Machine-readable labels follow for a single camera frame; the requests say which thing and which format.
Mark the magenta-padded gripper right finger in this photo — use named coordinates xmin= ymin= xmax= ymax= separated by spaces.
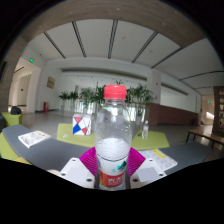
xmin=126 ymin=146 xmax=168 ymax=189

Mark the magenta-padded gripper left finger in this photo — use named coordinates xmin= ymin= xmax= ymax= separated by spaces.
xmin=59 ymin=146 xmax=100 ymax=189

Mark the clear red-capped water bottle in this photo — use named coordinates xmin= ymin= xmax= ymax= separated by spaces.
xmin=94 ymin=84 xmax=133 ymax=191

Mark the white and yellow booklet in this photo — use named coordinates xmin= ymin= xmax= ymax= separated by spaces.
xmin=138 ymin=148 xmax=179 ymax=172

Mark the small clear plastic bottle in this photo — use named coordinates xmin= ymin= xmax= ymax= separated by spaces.
xmin=141 ymin=120 xmax=150 ymax=140

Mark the white box with coloured triangles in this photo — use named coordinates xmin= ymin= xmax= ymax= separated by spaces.
xmin=71 ymin=113 xmax=93 ymax=136

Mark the white printed booklet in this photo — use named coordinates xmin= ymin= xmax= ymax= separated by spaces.
xmin=17 ymin=130 xmax=52 ymax=149

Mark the long wooden bench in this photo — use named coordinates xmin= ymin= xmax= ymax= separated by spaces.
xmin=185 ymin=128 xmax=224 ymax=149

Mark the group of potted green plants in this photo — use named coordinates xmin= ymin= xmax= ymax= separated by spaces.
xmin=58 ymin=79 xmax=154 ymax=126

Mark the lime green seat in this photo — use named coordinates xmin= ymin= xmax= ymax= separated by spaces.
xmin=0 ymin=111 xmax=24 ymax=128

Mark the black chair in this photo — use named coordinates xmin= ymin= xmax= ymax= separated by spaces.
xmin=9 ymin=105 xmax=23 ymax=116

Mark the wooden shelf unit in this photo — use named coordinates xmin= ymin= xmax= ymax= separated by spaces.
xmin=213 ymin=86 xmax=224 ymax=138

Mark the framed yellow wall picture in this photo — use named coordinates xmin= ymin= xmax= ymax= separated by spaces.
xmin=46 ymin=76 xmax=56 ymax=90

